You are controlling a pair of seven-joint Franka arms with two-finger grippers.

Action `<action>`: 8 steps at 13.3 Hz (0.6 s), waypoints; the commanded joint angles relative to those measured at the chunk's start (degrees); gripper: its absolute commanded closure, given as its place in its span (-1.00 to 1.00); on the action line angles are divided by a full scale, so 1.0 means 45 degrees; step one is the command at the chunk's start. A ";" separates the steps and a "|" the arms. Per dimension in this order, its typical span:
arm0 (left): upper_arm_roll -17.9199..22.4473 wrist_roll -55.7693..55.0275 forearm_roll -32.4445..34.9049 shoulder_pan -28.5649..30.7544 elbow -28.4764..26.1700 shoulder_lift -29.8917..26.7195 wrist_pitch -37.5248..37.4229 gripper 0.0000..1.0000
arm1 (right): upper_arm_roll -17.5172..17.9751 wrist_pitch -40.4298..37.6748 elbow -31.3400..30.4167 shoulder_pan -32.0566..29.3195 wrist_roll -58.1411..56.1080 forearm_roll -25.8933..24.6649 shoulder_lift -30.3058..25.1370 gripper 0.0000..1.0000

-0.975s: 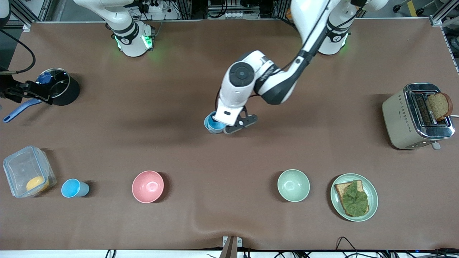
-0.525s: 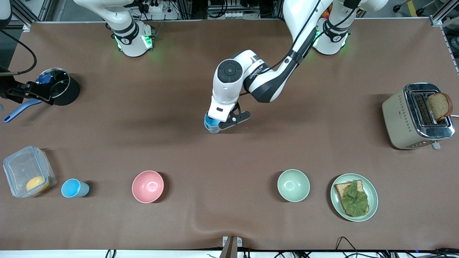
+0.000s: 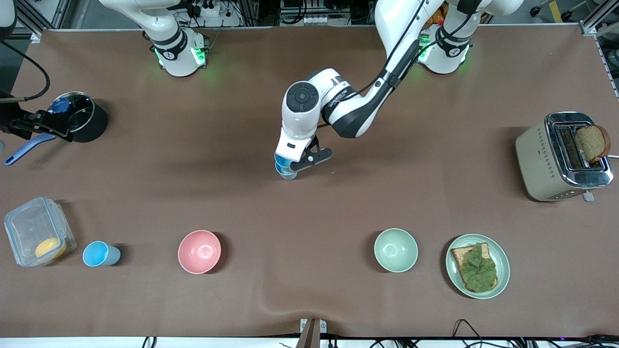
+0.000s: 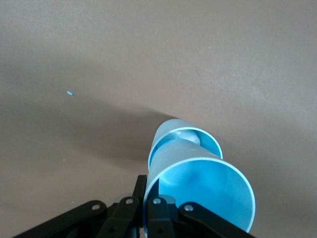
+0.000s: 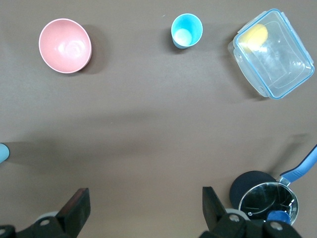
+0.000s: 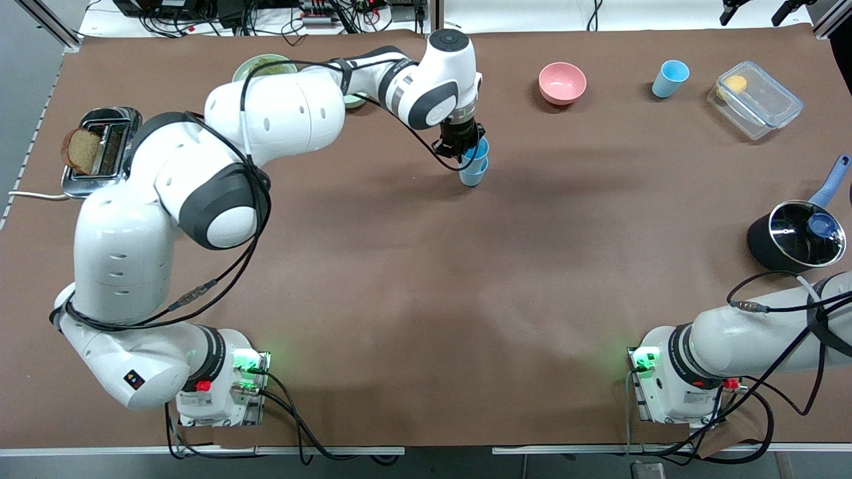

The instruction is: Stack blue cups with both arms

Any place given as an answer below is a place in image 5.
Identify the clear plastic food container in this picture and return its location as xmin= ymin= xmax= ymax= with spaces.
xmin=227 ymin=8 xmax=315 ymax=100

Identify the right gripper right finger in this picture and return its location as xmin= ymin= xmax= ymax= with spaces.
xmin=202 ymin=186 xmax=302 ymax=238

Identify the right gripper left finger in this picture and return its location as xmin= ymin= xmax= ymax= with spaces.
xmin=0 ymin=187 xmax=90 ymax=238

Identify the blue plastic cup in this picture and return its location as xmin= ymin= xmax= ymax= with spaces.
xmin=0 ymin=143 xmax=10 ymax=164
xmin=170 ymin=13 xmax=204 ymax=50

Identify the brown table cover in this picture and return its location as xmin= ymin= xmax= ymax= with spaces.
xmin=0 ymin=0 xmax=317 ymax=238

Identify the pink bowl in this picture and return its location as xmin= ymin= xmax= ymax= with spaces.
xmin=38 ymin=17 xmax=93 ymax=74

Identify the black pot blue handle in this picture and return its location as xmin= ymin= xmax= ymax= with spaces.
xmin=229 ymin=143 xmax=317 ymax=226

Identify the glass lid blue knob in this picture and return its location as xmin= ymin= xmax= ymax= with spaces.
xmin=237 ymin=181 xmax=300 ymax=226

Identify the yellow round food item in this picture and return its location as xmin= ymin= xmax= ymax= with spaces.
xmin=238 ymin=23 xmax=269 ymax=54

